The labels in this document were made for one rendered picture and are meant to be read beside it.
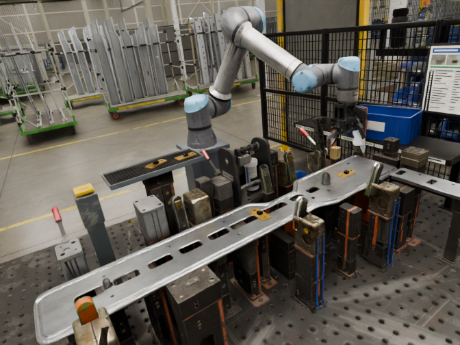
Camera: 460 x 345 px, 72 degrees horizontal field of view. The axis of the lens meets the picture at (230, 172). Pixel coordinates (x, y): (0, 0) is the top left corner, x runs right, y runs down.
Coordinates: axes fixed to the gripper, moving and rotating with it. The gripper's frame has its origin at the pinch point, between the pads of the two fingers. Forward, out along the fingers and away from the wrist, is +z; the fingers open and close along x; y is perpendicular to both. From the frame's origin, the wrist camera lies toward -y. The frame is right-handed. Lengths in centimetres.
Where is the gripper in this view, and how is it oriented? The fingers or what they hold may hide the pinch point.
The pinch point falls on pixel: (348, 148)
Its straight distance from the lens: 136.8
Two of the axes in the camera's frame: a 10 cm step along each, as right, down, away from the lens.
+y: -8.3, 3.1, -4.7
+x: 5.5, 2.9, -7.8
